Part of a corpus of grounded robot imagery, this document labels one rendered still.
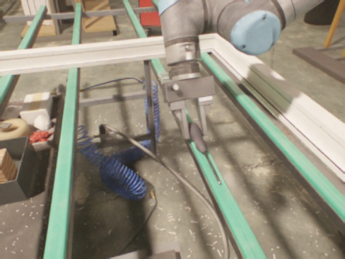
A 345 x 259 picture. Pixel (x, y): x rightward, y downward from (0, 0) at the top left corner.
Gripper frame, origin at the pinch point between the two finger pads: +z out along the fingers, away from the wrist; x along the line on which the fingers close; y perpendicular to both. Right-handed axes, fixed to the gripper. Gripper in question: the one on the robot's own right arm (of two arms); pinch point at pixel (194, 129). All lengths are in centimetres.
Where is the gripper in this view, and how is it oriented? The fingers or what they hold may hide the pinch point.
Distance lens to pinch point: 70.2
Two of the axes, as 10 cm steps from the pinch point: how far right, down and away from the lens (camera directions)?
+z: 1.6, 9.8, 1.2
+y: 2.2, 0.9, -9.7
